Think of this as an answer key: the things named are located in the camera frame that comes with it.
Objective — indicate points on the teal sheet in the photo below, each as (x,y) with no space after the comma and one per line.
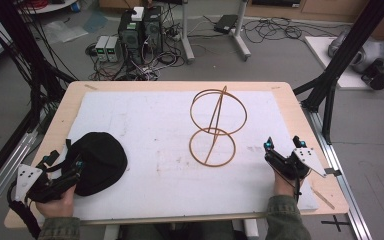
(95,22)

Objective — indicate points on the aluminium rail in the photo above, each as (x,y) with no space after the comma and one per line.
(336,180)
(3,173)

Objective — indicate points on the white table leg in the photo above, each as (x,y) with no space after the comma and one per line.
(250,229)
(112,232)

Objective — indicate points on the wooden stick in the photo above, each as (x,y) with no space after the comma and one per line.
(323,198)

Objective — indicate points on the person's left hand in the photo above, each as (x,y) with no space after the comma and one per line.
(56,208)

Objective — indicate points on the black frame post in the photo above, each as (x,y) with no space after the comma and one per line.
(23,50)
(343,56)

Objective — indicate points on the black computer tower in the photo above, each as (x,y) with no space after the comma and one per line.
(130,38)
(153,28)

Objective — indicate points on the person's right hand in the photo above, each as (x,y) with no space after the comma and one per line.
(283,186)

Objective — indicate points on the small grey clamp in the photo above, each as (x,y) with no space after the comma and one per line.
(332,172)

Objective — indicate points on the black device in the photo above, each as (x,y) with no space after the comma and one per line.
(378,76)

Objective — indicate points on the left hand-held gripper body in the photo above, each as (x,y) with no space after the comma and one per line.
(30,181)

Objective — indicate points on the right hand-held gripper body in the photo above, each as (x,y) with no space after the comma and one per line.
(300,163)

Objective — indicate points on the grey desk leg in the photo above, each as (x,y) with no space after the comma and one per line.
(240,36)
(186,36)

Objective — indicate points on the clear plastic sheet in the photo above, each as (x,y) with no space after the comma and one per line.
(63,32)

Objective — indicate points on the flat black box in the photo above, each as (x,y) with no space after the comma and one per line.
(226,24)

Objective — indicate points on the black cap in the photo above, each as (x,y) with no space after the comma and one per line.
(103,160)

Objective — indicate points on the grey power supply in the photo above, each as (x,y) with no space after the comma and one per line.
(113,49)
(101,48)

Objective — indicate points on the small white box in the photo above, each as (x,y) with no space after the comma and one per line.
(138,13)

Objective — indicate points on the round white table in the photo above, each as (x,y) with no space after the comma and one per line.
(55,7)

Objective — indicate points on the grey robot shell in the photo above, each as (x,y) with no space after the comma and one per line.
(368,53)

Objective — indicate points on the blue tape roll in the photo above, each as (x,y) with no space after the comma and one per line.
(75,6)

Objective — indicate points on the white platform board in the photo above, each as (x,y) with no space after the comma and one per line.
(320,50)

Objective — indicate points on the white foam mat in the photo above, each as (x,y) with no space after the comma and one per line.
(160,133)

